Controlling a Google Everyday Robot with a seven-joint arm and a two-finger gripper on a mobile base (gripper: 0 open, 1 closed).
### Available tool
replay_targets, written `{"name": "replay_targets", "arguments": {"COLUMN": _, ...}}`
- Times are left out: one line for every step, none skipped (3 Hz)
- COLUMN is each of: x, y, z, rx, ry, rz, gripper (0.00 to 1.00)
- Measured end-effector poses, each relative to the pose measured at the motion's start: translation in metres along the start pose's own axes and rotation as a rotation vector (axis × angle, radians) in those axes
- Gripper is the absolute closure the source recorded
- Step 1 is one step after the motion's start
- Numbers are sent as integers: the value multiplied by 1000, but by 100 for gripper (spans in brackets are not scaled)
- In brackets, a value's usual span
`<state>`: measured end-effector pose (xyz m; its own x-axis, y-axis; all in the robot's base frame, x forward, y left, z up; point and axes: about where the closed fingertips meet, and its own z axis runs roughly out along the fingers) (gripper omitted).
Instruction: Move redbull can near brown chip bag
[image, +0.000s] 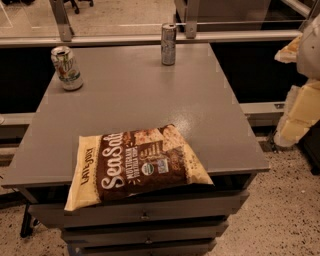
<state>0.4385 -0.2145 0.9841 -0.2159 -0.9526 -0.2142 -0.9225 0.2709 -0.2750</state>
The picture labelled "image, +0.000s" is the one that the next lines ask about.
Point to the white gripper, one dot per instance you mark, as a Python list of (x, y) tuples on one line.
[(310, 53)]

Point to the silver redbull can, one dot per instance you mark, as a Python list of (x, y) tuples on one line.
[(168, 44)]

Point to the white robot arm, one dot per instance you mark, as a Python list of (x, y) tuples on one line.
[(302, 104)]

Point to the brown sea salt chip bag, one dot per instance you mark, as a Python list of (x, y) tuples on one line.
[(119, 165)]

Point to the green white soda can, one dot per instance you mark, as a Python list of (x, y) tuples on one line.
[(66, 68)]

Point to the grey drawer cabinet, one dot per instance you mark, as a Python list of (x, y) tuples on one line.
[(128, 88)]

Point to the black office chair base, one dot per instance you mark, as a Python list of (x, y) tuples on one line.
[(76, 3)]

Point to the grey metal railing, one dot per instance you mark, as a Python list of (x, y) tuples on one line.
[(126, 22)]

